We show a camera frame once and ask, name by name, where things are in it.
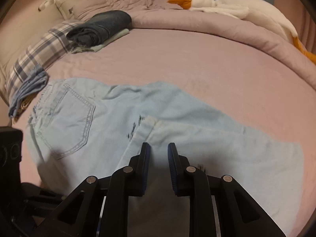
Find light blue denim pants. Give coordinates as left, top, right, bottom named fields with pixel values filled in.
left=25, top=78, right=304, bottom=236

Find pink bed sheet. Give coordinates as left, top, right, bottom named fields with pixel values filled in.
left=48, top=29, right=315, bottom=236

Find blue frayed denim garment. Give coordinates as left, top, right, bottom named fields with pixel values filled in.
left=8, top=64, right=48, bottom=118

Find plaid pillow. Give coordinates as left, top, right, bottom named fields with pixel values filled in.
left=5, top=19, right=83, bottom=102

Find dark blue folded jeans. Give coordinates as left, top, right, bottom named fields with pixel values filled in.
left=66, top=10, right=132, bottom=48

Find white goose plush toy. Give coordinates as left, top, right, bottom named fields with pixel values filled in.
left=168, top=0, right=315, bottom=63

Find pink quilt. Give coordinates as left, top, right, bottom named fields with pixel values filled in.
left=73, top=0, right=315, bottom=87

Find cream pillow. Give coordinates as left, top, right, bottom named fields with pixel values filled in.
left=55, top=0, right=82, bottom=20

